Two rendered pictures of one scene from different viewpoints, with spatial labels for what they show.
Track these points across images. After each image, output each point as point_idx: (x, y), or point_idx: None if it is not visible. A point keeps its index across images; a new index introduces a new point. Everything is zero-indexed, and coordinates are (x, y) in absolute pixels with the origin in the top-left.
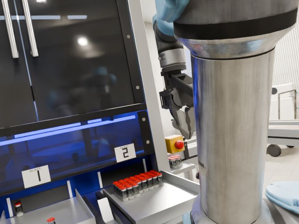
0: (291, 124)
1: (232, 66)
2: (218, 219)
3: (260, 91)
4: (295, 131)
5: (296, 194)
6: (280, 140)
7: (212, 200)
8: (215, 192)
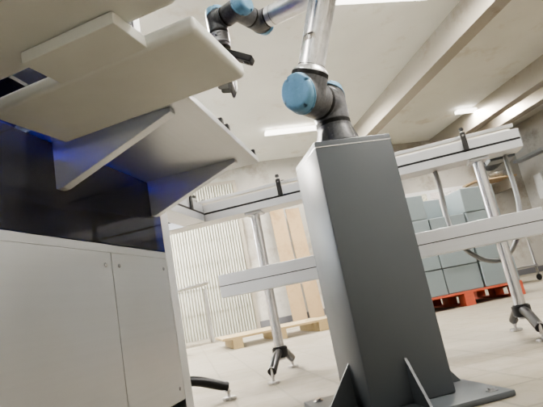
0: (240, 193)
1: None
2: (315, 60)
3: (334, 3)
4: (246, 197)
5: None
6: (231, 211)
7: (314, 48)
8: (317, 44)
